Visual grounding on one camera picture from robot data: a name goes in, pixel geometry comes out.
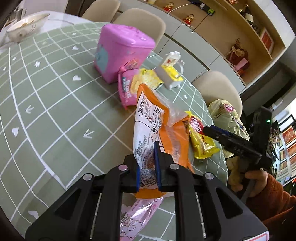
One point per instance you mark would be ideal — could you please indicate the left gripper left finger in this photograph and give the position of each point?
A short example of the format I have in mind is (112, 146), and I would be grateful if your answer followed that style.
(91, 208)

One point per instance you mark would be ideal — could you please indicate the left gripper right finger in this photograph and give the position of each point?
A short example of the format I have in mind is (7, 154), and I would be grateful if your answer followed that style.
(205, 208)

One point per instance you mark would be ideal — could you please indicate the yellow red snack bag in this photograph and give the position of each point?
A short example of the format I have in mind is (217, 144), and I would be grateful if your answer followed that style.
(203, 146)

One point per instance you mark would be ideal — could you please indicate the orange white snack bag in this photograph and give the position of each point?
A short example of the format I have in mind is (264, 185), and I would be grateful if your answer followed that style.
(158, 119)

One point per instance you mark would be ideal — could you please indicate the orange sleeve forearm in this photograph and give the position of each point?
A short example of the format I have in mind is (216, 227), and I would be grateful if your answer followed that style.
(273, 205)

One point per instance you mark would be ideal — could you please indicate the yellow-green trash bag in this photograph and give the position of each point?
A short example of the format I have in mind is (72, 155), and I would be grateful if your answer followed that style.
(225, 118)

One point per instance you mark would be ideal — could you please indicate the person right hand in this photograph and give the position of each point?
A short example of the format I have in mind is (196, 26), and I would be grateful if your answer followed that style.
(236, 177)

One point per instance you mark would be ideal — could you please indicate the pink printed wrapper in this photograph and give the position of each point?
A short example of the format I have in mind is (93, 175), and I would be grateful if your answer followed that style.
(137, 217)

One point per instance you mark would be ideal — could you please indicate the beige chair near bag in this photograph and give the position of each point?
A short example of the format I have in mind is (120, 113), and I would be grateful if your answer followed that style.
(215, 85)

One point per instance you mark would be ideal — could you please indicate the red gift bag decoration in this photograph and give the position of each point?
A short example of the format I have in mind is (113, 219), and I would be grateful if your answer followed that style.
(238, 58)

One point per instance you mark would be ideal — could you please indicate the green grid tablecloth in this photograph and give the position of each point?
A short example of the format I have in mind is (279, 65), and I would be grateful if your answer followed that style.
(59, 120)

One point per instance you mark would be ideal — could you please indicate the grey sideboard cabinet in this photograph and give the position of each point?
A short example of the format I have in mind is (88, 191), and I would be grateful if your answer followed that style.
(198, 54)

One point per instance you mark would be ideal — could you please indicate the white yellow toy appliance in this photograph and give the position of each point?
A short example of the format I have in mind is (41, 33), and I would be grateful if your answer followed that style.
(171, 70)

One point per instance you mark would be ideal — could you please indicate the yellow chips packet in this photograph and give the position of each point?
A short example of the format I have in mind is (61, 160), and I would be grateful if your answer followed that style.
(145, 76)

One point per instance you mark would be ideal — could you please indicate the pink wipes packet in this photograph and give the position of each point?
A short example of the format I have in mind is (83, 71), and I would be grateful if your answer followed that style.
(127, 96)

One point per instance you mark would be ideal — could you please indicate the red gold figurine right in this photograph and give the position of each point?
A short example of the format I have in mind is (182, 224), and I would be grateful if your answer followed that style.
(188, 19)

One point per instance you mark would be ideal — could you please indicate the red gold figurine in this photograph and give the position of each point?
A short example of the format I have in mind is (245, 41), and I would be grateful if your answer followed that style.
(188, 19)
(168, 7)

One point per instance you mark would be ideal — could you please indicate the red gold figurine left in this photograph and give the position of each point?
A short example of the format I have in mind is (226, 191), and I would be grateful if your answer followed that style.
(168, 7)

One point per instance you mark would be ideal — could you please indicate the beige middle chair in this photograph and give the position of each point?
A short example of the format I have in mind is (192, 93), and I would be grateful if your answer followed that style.
(149, 23)

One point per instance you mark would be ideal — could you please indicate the pink plastic box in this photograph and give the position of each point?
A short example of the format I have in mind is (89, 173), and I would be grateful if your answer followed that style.
(121, 48)

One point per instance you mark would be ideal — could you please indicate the white ceramic bowl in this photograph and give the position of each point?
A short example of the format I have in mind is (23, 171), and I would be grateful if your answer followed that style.
(26, 26)

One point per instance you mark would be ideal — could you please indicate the beige far chair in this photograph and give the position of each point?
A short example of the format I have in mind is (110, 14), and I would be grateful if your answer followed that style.
(101, 11)

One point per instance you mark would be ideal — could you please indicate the wooden wall shelf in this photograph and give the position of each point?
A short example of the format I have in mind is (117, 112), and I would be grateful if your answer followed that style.
(222, 24)

